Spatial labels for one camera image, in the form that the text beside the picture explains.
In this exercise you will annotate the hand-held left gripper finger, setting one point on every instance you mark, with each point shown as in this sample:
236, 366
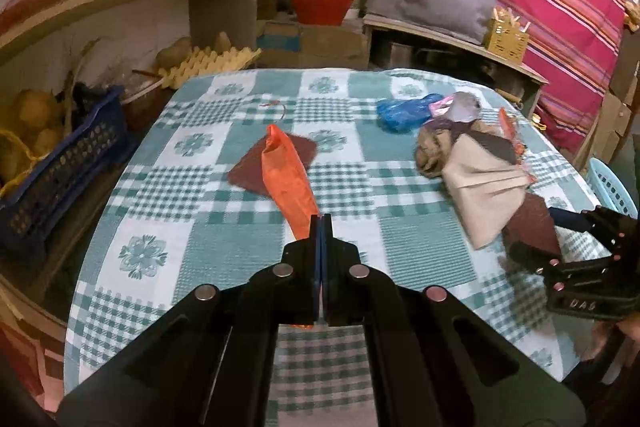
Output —
326, 267
316, 257

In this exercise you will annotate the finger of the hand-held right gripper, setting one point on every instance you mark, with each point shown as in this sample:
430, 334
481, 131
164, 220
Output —
567, 218
532, 254

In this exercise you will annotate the reddish brown paper sheet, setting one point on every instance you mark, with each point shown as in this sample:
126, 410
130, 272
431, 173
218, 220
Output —
532, 222

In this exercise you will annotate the light blue plastic basket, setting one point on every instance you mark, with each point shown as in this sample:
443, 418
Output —
607, 187

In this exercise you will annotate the orange cloth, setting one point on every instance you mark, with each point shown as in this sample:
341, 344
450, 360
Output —
287, 177

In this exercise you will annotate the orange snack packet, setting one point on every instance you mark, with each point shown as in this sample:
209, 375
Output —
511, 129

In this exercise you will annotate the dark brown paper scrap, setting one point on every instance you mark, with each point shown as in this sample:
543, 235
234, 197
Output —
487, 147

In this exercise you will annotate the brown paper bag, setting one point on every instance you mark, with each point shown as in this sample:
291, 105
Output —
434, 152

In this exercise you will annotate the person's right hand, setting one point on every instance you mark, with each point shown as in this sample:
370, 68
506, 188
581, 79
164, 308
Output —
625, 337

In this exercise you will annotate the dark red cloth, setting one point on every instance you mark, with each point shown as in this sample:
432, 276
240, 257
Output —
250, 172

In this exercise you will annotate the green checked tablecloth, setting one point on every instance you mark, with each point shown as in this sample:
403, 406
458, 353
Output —
210, 227

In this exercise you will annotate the flattened cardboard pieces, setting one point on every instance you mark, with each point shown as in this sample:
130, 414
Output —
617, 107

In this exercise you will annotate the grey crumpled paper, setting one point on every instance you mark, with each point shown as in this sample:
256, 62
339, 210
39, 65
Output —
465, 107

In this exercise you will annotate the red thread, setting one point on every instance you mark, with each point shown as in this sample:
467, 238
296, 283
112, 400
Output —
280, 109

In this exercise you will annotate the white wooden shelf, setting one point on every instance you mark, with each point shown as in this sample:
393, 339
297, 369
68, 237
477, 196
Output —
520, 69

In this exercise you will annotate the blue plastic bag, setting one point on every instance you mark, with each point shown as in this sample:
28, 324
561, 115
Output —
400, 114

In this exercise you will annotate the yellow chopstick holder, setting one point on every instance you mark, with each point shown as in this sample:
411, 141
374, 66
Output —
507, 42

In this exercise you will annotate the cardboard box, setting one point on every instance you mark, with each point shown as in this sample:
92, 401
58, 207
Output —
325, 47

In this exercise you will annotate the bunch of wooden chopsticks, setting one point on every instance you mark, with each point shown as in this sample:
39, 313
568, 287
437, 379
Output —
510, 14

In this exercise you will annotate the yellow egg tray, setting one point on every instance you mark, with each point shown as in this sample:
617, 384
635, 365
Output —
200, 64

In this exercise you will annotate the potato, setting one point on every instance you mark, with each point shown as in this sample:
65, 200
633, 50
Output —
175, 52
222, 42

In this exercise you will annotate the red plastic basket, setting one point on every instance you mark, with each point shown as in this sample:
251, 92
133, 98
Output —
322, 4

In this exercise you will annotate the blue plastic crate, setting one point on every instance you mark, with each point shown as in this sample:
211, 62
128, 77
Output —
65, 172

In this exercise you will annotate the yellow mesh bag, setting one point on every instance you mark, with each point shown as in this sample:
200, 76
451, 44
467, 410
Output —
30, 117

